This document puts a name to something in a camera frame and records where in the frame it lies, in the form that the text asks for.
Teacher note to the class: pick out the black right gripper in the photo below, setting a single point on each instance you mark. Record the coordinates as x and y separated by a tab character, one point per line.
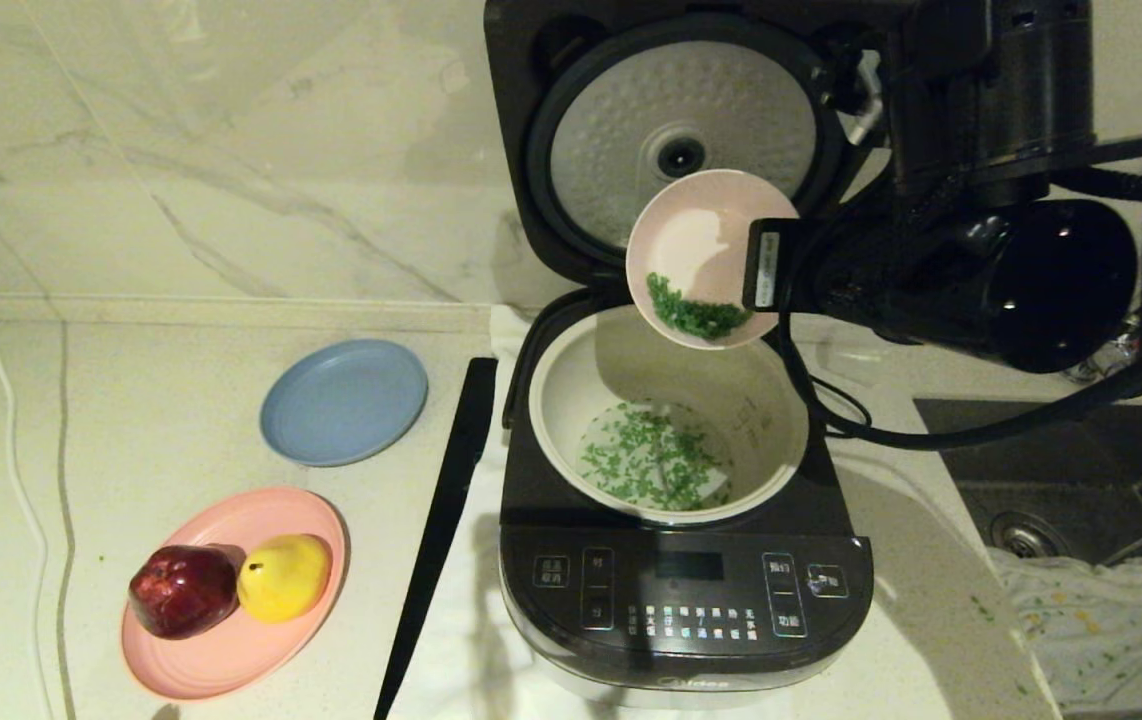
861	270

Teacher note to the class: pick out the pink bowl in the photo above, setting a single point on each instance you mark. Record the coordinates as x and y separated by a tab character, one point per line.
701	230

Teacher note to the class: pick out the green grains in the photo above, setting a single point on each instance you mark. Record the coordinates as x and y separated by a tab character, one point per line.
696	318

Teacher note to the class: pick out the black rice cooker lid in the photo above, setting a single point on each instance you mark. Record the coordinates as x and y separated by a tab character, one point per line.
571	100

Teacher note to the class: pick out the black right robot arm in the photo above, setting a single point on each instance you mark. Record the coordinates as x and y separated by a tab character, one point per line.
1031	80

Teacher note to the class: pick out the white inner cooking pot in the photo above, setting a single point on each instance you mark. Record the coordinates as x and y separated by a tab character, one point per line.
571	400

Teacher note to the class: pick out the black rice cooker body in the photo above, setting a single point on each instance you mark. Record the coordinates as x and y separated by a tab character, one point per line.
691	600

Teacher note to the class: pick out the stainless steel sink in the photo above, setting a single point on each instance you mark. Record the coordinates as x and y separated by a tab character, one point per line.
1031	480

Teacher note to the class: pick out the round steel sink drain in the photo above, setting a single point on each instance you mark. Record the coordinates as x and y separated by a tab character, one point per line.
1026	535

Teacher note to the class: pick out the white speckled cloth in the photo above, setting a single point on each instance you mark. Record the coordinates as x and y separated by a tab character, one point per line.
1101	630

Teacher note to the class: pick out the long black flat bar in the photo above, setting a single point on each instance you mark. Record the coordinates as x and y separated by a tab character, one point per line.
449	480

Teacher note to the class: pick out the blue plate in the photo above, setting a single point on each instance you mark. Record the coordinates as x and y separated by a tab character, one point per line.
343	402

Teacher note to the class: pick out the yellow pear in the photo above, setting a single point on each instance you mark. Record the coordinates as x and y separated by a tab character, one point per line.
283	580

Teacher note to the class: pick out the pink plate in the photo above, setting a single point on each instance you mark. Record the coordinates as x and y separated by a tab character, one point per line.
231	660

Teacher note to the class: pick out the dark red apple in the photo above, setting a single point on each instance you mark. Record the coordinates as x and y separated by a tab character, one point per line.
181	592

